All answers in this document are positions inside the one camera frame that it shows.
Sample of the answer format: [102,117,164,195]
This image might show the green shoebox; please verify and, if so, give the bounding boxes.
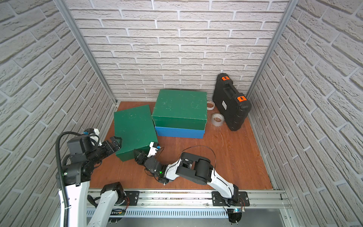
[152,89,208,130]
[114,105,158,162]

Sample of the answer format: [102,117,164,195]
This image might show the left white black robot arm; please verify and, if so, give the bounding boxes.
[57,134,126,227]

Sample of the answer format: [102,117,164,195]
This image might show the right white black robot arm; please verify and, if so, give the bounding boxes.
[133,149,239,207]

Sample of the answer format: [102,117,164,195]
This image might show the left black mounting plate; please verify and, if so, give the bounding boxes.
[121,190,140,206]

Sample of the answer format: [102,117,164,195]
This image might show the black mounting plate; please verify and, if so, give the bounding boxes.
[121,190,140,206]
[211,191,250,207]

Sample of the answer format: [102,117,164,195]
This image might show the blue shoebox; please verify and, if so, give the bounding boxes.
[155,126,205,139]

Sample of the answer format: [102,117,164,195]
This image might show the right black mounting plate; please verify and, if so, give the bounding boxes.
[211,191,250,207]

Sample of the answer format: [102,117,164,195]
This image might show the near clear tape roll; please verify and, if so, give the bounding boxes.
[211,113,225,127]

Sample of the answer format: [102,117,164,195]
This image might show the far tape roll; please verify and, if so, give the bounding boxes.
[207,101,215,111]

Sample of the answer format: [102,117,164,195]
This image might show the black tool case orange latches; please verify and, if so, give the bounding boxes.
[212,73,252,131]

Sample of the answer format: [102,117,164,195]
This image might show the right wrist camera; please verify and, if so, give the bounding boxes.
[147,142,161,158]

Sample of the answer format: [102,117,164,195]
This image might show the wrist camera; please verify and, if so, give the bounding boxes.
[67,128,101,162]
[147,142,161,158]

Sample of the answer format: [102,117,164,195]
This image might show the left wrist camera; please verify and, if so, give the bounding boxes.
[67,128,101,162]

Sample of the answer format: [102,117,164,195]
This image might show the left aluminium corner post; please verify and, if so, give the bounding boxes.
[54,0,117,105]

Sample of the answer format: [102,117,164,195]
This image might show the aluminium corner post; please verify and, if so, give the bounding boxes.
[54,0,117,105]
[246,0,299,99]

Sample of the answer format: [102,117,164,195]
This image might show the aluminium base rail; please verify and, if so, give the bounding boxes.
[87,189,292,223]

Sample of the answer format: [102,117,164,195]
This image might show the right aluminium corner post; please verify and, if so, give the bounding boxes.
[246,0,299,99]

